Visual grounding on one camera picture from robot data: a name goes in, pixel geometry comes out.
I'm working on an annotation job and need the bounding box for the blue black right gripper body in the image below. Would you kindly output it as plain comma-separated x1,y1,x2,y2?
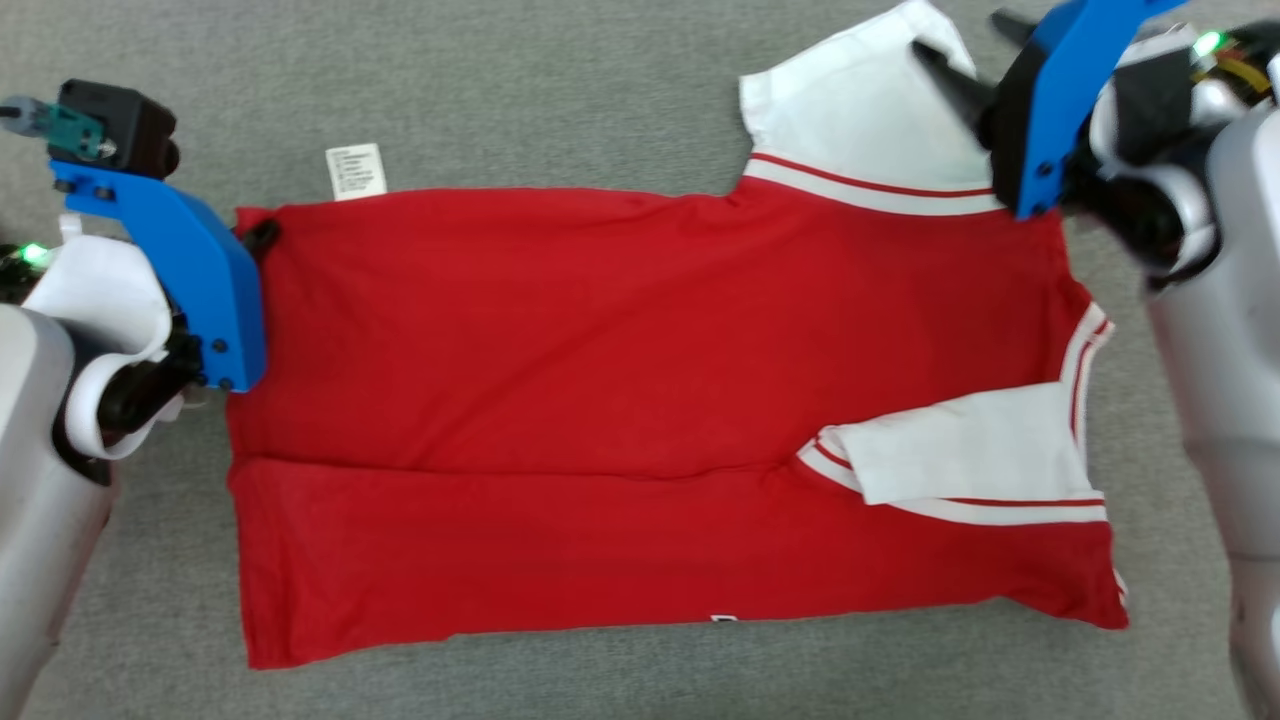
990,0,1191,221

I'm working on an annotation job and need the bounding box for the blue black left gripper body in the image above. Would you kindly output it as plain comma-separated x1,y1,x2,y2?
50,160,266,393

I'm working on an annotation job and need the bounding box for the red white lettered jersey shirt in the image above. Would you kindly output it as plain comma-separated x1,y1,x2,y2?
225,0,1131,671

